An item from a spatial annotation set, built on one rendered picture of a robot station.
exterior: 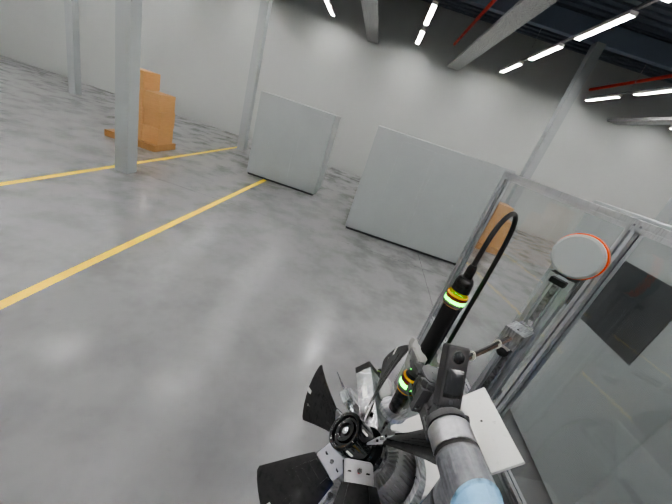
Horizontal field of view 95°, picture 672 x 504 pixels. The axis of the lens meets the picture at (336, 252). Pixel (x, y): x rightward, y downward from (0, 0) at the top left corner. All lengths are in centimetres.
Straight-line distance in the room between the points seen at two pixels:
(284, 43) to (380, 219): 880
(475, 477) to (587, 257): 90
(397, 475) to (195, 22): 1460
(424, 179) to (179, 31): 1147
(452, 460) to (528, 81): 1335
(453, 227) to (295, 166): 397
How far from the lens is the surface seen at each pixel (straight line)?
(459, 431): 61
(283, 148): 793
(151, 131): 863
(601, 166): 1504
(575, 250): 131
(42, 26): 1861
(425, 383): 67
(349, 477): 108
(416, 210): 626
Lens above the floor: 207
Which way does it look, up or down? 24 degrees down
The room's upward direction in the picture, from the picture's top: 19 degrees clockwise
